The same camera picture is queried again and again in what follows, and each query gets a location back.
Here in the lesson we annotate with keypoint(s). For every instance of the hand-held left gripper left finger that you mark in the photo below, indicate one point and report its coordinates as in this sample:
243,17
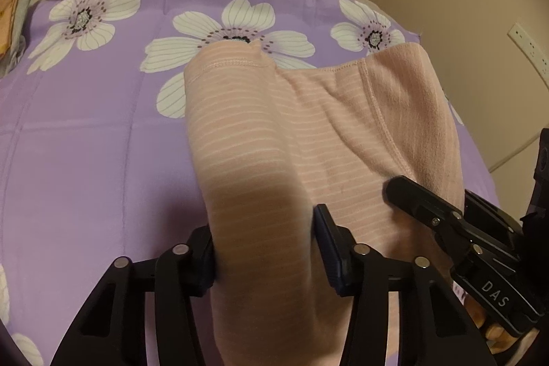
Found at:
209,263

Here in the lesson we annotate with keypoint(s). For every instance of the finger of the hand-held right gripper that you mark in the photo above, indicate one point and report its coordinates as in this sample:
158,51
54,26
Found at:
411,198
489,211

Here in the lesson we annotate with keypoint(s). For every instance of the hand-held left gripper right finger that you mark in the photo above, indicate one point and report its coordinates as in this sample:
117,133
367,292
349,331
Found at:
332,250

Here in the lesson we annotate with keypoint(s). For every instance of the pink striped garment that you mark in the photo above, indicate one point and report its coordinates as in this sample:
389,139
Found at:
266,143

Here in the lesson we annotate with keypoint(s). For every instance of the person's right hand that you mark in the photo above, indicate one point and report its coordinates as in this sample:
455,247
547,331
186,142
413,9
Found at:
493,334

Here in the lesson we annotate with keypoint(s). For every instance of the purple floral blanket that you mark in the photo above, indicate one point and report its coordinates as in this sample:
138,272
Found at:
98,126

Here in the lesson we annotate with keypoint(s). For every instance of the grey striped cloth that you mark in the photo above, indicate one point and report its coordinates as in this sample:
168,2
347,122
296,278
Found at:
23,27

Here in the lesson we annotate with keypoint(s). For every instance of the orange cloth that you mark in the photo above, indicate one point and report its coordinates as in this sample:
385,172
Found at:
6,23

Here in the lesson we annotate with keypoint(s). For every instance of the white wall socket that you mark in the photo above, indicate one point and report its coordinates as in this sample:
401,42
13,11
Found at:
529,48

